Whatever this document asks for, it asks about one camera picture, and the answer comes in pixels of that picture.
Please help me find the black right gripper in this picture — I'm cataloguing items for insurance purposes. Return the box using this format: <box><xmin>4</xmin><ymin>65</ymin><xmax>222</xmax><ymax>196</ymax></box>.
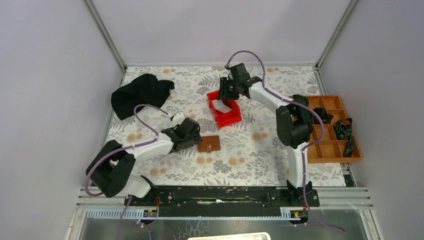
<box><xmin>216</xmin><ymin>77</ymin><xmax>239</xmax><ymax>101</ymax></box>

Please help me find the brown leather card holder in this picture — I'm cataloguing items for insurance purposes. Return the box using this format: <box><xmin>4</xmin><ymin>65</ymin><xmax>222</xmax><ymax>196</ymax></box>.
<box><xmin>197</xmin><ymin>135</ymin><xmax>221</xmax><ymax>153</ymax></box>

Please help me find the stack of credit cards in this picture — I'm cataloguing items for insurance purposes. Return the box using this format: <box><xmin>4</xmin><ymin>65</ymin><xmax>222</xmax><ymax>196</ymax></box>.
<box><xmin>212</xmin><ymin>99</ymin><xmax>232</xmax><ymax>114</ymax></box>

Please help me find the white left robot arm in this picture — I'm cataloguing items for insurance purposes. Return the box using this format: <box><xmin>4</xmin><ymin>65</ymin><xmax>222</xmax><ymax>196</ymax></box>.
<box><xmin>84</xmin><ymin>117</ymin><xmax>202</xmax><ymax>206</ymax></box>

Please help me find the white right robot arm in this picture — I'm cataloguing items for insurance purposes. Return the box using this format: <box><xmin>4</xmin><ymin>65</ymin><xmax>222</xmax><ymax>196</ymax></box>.
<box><xmin>218</xmin><ymin>63</ymin><xmax>314</xmax><ymax>207</ymax></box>

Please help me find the red plastic bin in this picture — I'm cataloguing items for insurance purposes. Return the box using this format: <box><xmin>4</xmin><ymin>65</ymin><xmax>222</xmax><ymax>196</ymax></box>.
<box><xmin>206</xmin><ymin>90</ymin><xmax>242</xmax><ymax>128</ymax></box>

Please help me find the black cloth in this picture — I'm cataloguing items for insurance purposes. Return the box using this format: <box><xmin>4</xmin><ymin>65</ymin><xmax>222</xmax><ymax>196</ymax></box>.
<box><xmin>110</xmin><ymin>73</ymin><xmax>175</xmax><ymax>120</ymax></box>

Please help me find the dark rolled tie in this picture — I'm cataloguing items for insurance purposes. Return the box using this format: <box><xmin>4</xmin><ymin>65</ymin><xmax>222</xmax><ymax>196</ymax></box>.
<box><xmin>292</xmin><ymin>94</ymin><xmax>310</xmax><ymax>107</ymax></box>
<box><xmin>313</xmin><ymin>107</ymin><xmax>334</xmax><ymax>125</ymax></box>

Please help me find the floral table mat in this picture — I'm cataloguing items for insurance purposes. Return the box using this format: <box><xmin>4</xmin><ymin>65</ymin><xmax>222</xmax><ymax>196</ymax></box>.
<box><xmin>94</xmin><ymin>65</ymin><xmax>347</xmax><ymax>187</ymax></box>

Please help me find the orange compartment tray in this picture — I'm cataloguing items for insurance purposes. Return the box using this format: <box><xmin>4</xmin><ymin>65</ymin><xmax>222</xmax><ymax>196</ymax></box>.
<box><xmin>306</xmin><ymin>95</ymin><xmax>363</xmax><ymax>164</ymax></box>

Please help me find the dark patterned tie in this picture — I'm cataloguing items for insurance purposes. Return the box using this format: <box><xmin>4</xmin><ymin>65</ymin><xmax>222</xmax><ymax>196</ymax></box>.
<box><xmin>332</xmin><ymin>117</ymin><xmax>356</xmax><ymax>158</ymax></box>

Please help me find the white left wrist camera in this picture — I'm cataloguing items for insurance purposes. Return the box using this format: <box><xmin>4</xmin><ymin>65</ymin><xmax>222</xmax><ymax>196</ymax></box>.
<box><xmin>170</xmin><ymin>111</ymin><xmax>186</xmax><ymax>126</ymax></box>

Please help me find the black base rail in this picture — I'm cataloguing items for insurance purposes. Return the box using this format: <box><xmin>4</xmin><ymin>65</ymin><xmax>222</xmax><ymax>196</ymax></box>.
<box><xmin>125</xmin><ymin>185</ymin><xmax>320</xmax><ymax>218</ymax></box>

